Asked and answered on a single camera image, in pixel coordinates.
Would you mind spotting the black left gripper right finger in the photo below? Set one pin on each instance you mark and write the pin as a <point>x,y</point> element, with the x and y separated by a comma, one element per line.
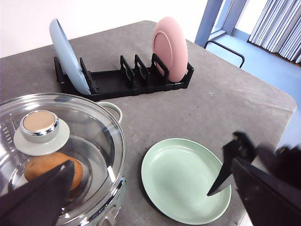
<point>269,200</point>

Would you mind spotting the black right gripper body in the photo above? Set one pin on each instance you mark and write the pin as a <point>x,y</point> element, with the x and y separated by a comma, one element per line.
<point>283,162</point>

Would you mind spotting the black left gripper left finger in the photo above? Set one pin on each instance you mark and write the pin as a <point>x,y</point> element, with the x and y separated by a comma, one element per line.
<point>38,201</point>

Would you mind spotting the brown potato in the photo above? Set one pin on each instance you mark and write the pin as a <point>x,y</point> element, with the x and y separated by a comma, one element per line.
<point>37,165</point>

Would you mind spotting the green plate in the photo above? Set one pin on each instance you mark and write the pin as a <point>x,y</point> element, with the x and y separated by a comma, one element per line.
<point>178,174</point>

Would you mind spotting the glass pot lid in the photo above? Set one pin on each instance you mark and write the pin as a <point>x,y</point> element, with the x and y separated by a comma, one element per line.
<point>41,132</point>

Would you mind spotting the green electric steamer pot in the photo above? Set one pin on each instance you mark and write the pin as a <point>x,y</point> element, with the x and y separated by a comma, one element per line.
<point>44,131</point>

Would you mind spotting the pink plate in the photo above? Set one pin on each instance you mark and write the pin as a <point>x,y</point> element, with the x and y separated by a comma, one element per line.
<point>169,43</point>

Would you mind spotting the blue plate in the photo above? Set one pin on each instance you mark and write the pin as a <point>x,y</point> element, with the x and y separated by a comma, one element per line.
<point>67,54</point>

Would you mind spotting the grey table cloth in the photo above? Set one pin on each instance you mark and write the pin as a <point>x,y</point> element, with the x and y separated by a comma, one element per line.
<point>223,98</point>

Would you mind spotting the striped curtain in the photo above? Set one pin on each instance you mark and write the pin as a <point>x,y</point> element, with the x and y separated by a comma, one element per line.
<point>278,28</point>

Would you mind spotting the black dish rack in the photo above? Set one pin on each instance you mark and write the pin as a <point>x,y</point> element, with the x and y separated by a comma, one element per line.
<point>126,82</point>

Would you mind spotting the black metal chair frame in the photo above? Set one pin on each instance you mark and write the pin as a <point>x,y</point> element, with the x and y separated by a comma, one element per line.
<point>210,41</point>

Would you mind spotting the blue window frame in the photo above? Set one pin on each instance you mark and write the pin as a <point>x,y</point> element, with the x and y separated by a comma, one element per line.
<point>218,25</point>

